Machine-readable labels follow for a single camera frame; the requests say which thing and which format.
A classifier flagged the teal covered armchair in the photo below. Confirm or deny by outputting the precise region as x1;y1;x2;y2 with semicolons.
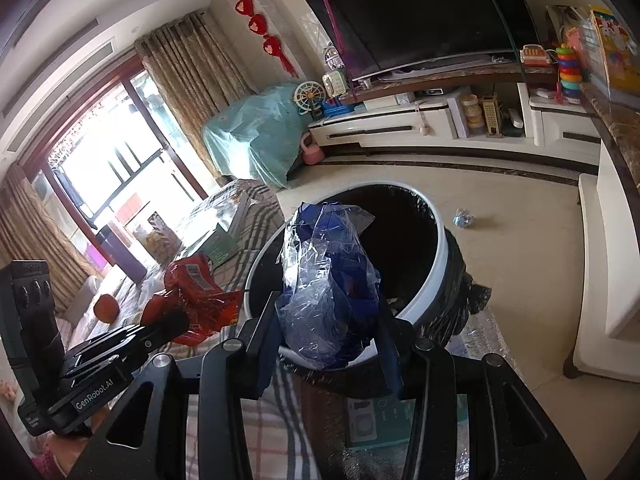
201;82;313;191

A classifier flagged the green toy phone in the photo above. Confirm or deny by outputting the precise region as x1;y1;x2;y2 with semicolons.
321;71;349;98

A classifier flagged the white television cabinet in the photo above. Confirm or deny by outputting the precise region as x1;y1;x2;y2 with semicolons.
307;62;601;166

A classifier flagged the red heart hanging decoration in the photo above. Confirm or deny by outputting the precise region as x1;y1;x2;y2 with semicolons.
224;0;296;77

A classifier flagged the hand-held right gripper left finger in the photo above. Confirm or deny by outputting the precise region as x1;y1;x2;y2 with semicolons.
67;290;321;480

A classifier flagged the apple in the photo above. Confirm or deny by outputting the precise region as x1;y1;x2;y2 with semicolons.
94;294;120;323

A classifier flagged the clear cookie jar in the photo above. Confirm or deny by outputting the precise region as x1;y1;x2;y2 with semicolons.
134;212;181;261

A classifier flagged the toy cash register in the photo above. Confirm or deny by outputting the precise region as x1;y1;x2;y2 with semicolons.
520;44;553;66

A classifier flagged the pink printed cloth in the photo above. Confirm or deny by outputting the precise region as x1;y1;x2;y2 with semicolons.
27;430;71;480

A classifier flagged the green white carton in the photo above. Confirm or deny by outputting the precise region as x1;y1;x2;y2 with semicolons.
202;225;240;266

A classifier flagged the rainbow stacking ring toy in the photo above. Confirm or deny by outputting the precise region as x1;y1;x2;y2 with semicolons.
556;42;583;92

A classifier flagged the teal white flat box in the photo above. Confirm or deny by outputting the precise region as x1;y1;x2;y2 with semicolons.
347;392;471;448

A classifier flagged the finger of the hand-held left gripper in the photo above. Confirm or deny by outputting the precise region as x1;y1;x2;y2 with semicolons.
67;308;190;361
62;341;153;381

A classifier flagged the ceiling air vent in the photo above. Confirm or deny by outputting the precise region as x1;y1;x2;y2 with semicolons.
2;40;115;116
10;17;99;76

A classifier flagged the blue clear plastic wrapper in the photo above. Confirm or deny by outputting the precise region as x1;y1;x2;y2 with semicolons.
276;201;382;372

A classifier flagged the glass balcony door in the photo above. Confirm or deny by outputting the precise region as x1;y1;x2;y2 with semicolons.
22;55;208;241

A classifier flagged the red snack wrapper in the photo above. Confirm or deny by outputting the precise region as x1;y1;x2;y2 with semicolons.
140;254;246;346

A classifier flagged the silver foil mat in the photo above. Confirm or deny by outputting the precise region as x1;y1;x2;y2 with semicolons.
445;310;521;391

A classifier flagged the pink toy kettle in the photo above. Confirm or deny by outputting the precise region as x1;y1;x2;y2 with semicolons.
300;132;326;166

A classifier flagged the white waste bin black liner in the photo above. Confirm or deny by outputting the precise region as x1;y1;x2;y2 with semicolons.
243;182;493;396

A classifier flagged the pink sofa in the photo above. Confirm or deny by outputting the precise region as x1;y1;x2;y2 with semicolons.
50;265;146;346

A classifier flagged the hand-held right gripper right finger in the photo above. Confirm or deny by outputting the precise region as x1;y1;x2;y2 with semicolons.
375;305;588;480

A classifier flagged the toy house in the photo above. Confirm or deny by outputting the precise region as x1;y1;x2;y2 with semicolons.
322;45;346;71

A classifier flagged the wooden grid toy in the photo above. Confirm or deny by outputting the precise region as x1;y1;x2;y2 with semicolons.
480;95;503;138

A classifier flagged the green thin rod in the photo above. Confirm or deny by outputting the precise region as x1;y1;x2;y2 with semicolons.
467;0;521;63

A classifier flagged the black television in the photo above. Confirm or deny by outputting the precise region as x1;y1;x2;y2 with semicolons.
305;0;541;83

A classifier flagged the beige patterned curtain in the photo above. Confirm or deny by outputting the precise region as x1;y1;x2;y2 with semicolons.
135;10;261;178
0;165;76;311

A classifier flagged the purple thermos bottle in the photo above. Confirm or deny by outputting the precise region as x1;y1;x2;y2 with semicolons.
95;222;146;281

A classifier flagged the plaid blanket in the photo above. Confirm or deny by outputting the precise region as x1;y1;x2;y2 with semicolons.
65;180;471;480

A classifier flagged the cream lidded jar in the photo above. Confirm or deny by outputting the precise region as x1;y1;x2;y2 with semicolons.
460;94;486;131

